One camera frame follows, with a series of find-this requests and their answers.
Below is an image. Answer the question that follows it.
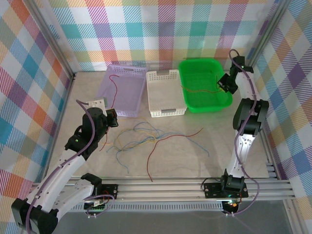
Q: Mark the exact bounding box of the green plastic basket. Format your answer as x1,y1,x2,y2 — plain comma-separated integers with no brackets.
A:
178,59,234,114

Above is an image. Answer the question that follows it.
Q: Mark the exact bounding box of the purple plastic basket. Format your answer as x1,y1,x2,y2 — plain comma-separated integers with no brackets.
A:
96,63,147,119

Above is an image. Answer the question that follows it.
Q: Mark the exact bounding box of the white plastic basket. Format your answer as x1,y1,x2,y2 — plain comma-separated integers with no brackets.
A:
145,69,188,118

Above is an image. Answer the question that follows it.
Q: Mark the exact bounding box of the checked cloth backdrop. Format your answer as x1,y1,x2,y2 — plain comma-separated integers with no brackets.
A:
0,0,73,234
34,0,288,73
246,0,312,203

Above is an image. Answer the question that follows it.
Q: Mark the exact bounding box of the green terminal circuit board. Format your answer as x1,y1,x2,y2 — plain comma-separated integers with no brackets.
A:
84,199,110,213

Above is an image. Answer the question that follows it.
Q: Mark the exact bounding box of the orange connector circuit board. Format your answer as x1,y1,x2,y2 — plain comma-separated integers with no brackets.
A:
224,199,242,211

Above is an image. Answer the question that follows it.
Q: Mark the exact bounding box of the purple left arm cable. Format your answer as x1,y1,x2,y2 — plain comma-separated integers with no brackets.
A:
25,99,115,234

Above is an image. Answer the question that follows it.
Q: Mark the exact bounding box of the aluminium frame side rail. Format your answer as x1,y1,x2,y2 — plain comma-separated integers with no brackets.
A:
42,73,76,182
241,70,278,180

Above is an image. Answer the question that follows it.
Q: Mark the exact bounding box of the aluminium frame post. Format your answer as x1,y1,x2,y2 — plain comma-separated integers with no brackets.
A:
29,0,75,78
243,0,293,75

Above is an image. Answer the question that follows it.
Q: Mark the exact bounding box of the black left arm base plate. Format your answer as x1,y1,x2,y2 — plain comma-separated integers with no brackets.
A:
101,184,119,199

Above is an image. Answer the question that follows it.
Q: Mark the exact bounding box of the aluminium mounting rail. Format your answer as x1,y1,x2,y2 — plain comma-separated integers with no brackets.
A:
31,177,297,203

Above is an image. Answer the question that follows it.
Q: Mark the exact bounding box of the grey slotted cable duct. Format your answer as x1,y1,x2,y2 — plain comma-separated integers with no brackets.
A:
70,203,224,213

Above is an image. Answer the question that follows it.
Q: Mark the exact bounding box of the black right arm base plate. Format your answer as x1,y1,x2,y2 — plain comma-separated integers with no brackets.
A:
203,182,249,198

